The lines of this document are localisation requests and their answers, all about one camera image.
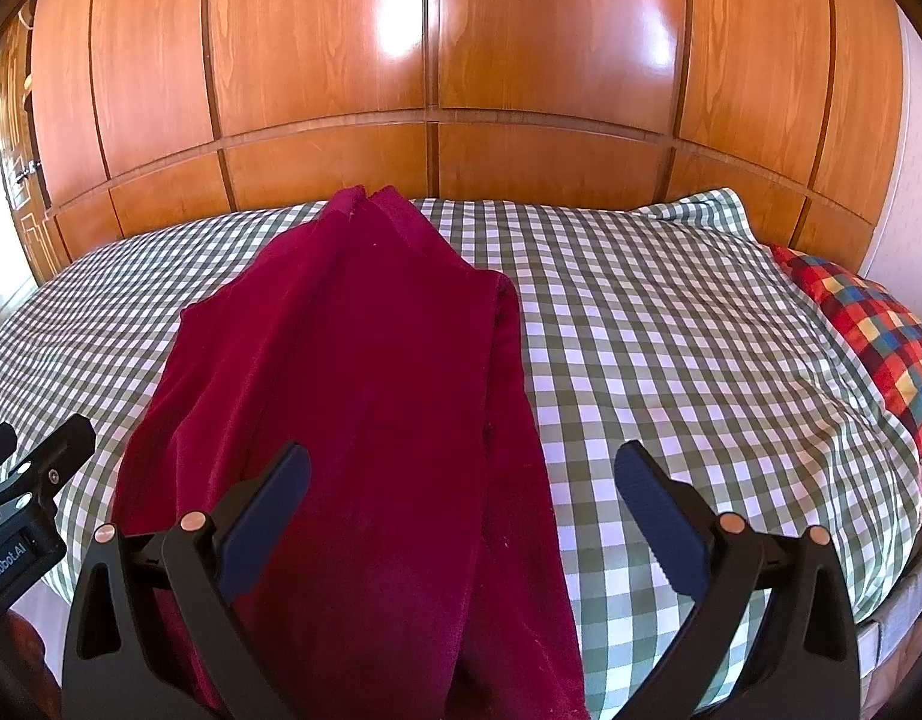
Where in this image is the dark red sweater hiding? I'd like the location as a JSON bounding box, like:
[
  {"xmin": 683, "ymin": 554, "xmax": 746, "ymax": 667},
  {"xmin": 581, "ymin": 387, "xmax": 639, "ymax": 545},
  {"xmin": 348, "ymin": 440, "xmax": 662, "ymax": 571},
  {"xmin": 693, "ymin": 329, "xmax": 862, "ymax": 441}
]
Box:
[{"xmin": 111, "ymin": 187, "xmax": 586, "ymax": 718}]

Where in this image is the wooden wardrobe wall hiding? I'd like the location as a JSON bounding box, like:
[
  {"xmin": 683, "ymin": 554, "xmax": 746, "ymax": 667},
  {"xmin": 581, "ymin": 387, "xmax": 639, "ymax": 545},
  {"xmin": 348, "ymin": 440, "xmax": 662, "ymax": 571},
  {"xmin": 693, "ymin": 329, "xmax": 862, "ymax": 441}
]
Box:
[{"xmin": 18, "ymin": 0, "xmax": 903, "ymax": 273}]

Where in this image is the green checked bed cover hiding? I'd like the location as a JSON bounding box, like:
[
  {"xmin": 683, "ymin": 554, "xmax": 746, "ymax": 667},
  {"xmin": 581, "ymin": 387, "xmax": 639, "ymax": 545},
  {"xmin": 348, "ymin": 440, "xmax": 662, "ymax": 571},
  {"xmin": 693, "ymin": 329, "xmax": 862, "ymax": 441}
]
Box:
[{"xmin": 0, "ymin": 190, "xmax": 922, "ymax": 718}]

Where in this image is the multicolour checked pillow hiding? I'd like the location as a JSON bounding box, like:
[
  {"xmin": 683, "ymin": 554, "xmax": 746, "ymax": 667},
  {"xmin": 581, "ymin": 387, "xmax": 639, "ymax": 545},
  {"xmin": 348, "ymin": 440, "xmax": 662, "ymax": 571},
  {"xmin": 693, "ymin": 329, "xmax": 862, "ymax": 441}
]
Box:
[{"xmin": 770, "ymin": 245, "xmax": 922, "ymax": 457}]

